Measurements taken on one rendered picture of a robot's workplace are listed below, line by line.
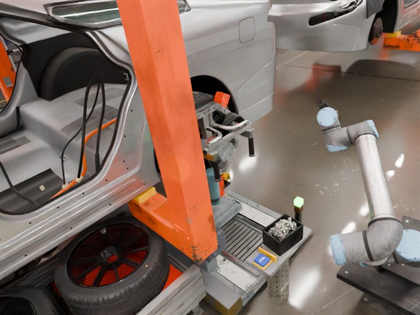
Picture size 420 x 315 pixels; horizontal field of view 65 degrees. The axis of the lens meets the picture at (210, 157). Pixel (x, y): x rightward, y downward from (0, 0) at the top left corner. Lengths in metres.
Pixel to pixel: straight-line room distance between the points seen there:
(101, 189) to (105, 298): 0.58
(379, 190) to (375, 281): 0.80
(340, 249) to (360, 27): 3.31
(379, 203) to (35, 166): 2.14
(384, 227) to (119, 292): 1.33
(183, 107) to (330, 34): 3.06
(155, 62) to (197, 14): 0.90
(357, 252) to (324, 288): 1.10
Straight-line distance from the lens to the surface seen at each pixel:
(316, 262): 2.56
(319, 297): 2.39
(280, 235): 1.93
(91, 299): 1.98
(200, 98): 2.18
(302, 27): 4.30
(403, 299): 2.12
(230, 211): 2.71
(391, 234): 1.37
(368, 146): 1.61
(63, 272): 2.19
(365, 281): 2.13
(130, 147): 1.97
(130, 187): 2.03
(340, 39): 4.29
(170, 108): 1.36
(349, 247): 1.37
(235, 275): 2.39
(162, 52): 1.30
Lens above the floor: 1.95
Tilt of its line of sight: 31 degrees down
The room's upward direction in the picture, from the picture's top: 9 degrees counter-clockwise
